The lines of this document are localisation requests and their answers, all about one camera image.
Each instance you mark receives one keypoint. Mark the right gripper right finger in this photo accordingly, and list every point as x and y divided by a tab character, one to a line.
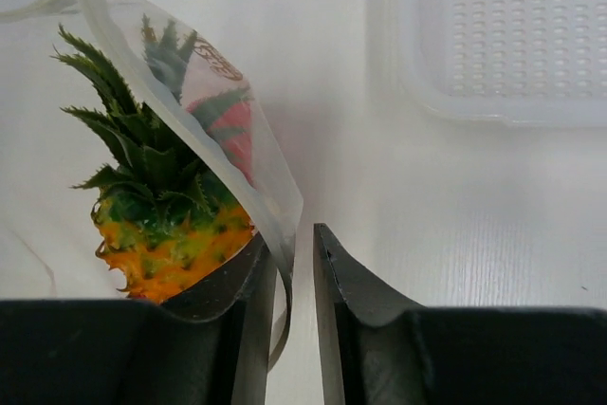
377	346

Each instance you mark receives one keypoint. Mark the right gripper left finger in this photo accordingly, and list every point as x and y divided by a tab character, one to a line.
208	345

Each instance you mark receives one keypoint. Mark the fake pineapple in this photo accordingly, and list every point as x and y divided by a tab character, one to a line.
166	220

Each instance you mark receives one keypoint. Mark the clear zip top bag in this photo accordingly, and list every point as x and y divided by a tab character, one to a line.
272	199

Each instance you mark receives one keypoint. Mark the white plastic basket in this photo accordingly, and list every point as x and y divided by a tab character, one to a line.
522	62

